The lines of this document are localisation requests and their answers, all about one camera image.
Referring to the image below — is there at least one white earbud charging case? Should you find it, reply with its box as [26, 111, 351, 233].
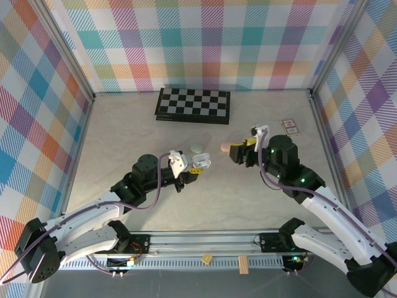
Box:
[192, 153, 212, 169]

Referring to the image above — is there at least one playing card box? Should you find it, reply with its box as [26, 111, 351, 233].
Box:
[280, 119, 301, 137]

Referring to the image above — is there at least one black and white chessboard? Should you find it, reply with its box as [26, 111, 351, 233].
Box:
[154, 87, 232, 125]

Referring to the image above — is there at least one black controller board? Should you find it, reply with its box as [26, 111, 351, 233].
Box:
[281, 254, 306, 274]
[106, 256, 140, 274]

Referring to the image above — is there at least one small wooden block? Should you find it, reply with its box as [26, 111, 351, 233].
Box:
[238, 255, 250, 275]

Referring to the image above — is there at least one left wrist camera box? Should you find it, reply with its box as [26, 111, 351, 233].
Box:
[168, 150, 194, 179]

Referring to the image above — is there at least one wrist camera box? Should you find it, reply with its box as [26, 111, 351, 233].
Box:
[168, 150, 194, 179]
[250, 124, 269, 153]

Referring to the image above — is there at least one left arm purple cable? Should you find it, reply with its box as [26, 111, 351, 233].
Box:
[0, 151, 171, 285]

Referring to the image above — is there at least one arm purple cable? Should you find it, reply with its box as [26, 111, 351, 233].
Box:
[0, 151, 171, 285]
[256, 129, 397, 292]

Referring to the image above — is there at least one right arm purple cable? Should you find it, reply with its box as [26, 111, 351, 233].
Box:
[256, 129, 397, 292]

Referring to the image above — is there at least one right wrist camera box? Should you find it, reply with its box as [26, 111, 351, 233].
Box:
[250, 124, 269, 153]

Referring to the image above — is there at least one aluminium side rail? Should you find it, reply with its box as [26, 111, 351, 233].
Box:
[57, 94, 96, 224]
[309, 89, 354, 218]

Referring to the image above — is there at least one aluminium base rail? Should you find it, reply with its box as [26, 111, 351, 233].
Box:
[33, 228, 378, 258]

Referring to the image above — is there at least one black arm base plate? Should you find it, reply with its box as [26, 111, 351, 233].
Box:
[94, 233, 151, 255]
[259, 231, 317, 253]

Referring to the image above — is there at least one slotted grey cable duct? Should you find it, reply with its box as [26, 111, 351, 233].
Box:
[48, 256, 286, 270]

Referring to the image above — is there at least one aluminium frame post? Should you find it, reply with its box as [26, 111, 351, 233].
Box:
[309, 0, 370, 96]
[29, 0, 96, 103]

